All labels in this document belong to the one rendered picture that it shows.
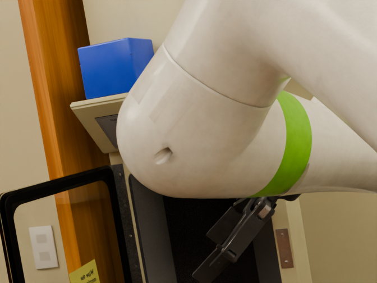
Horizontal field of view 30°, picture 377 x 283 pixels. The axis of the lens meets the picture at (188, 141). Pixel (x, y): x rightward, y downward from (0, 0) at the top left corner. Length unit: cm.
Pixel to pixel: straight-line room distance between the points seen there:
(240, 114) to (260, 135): 5
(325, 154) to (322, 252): 98
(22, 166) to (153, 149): 137
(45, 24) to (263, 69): 80
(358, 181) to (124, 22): 64
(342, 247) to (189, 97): 114
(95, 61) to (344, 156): 57
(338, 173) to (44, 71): 67
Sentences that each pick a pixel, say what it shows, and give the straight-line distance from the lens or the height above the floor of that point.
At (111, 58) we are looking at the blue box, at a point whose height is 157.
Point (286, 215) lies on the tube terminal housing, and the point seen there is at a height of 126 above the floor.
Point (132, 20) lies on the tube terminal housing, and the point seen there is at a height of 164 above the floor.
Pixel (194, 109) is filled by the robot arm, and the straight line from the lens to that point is 57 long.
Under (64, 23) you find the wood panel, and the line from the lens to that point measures 137.
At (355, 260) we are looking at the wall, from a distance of 168.
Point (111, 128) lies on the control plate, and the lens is 124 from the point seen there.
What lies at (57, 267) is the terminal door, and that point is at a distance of 117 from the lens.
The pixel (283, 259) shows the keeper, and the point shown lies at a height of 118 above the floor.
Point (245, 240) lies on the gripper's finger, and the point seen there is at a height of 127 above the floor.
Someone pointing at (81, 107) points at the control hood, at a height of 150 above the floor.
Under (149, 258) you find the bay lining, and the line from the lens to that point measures 136.
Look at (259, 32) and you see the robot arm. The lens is 53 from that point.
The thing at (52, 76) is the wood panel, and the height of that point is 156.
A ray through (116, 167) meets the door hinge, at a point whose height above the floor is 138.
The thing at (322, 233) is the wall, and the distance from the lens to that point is 168.
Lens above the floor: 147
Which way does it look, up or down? 3 degrees down
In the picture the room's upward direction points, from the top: 9 degrees counter-clockwise
